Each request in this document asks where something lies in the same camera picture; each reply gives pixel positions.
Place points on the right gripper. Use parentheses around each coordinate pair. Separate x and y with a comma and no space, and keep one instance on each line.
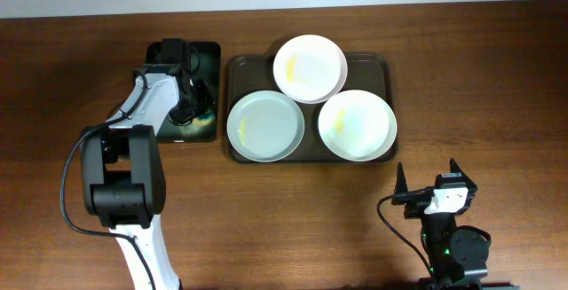
(416,203)

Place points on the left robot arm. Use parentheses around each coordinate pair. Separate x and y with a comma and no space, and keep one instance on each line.
(174,100)

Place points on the black water tray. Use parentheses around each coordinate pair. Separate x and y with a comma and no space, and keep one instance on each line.
(209,72)

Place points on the green yellow sponge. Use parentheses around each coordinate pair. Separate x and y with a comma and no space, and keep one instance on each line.
(204,119)

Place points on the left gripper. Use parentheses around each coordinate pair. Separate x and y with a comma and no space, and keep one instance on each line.
(209,101)

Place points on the grey plate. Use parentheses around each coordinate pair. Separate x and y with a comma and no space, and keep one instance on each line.
(265,126)

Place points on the pale green plate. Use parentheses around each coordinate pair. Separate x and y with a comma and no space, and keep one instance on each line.
(357,125)

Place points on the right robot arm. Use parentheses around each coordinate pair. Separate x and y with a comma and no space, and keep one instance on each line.
(457,255)

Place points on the pink white plate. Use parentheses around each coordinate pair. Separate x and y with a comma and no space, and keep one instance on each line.
(310,69)

